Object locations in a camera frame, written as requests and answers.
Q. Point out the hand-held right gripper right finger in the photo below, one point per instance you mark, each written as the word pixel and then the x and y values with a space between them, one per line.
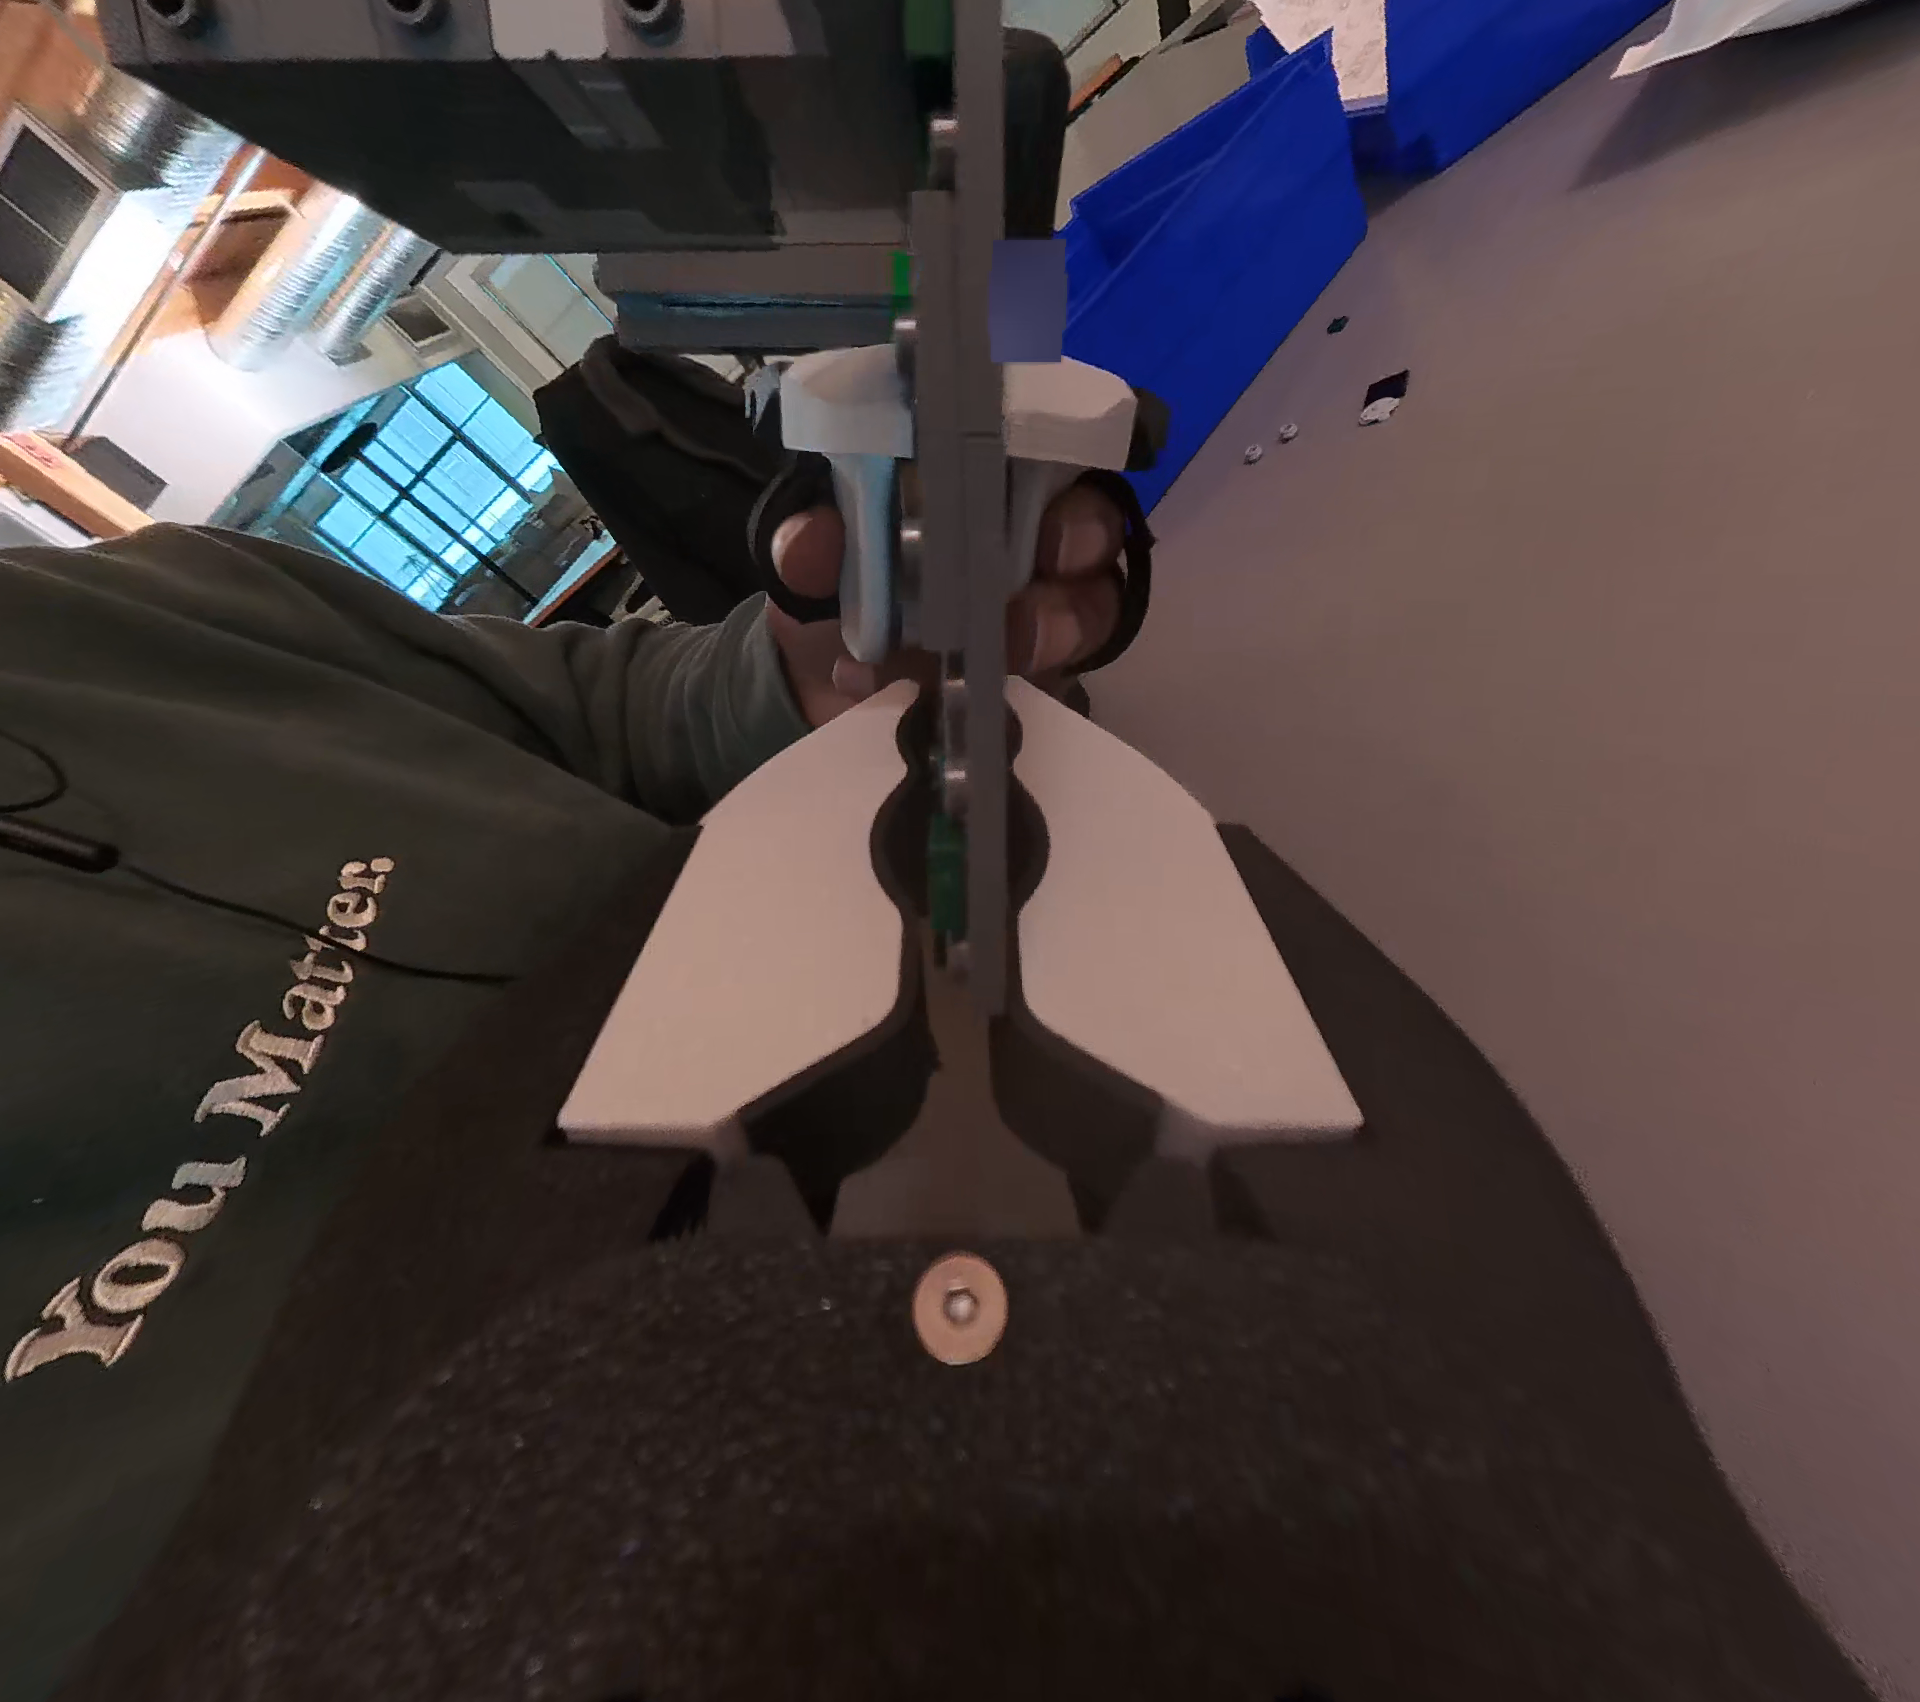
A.
pixel 1185 967

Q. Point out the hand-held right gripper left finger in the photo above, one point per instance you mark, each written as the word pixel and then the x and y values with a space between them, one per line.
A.
pixel 739 967

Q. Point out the grey brick building model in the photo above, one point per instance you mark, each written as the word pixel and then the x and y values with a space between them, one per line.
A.
pixel 453 129

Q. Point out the person's left forearm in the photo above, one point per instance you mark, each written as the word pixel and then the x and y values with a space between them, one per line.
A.
pixel 675 714

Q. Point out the grey desk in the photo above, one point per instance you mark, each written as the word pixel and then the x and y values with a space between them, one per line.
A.
pixel 1576 684
pixel 1185 86

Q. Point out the person's left hand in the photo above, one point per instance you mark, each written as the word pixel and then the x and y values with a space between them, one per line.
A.
pixel 1070 575

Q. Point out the person in green hoodie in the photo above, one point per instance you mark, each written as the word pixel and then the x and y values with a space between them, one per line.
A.
pixel 225 832

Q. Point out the large grid window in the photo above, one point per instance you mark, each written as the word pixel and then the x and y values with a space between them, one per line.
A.
pixel 453 485

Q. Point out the silver ceiling duct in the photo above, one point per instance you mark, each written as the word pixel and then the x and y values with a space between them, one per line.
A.
pixel 320 279

